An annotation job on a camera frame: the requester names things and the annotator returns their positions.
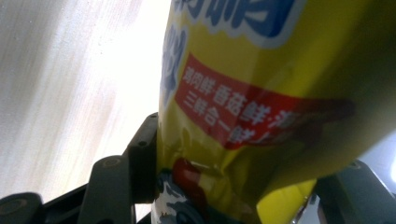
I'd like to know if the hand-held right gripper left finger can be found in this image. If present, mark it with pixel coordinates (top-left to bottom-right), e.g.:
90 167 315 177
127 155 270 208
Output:
124 111 160 205

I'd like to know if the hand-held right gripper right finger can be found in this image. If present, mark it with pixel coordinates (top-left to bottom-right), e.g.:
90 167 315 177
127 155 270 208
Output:
314 159 396 224

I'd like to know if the yellow seasoning bag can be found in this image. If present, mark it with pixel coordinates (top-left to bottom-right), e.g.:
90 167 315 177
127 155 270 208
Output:
150 0 396 224

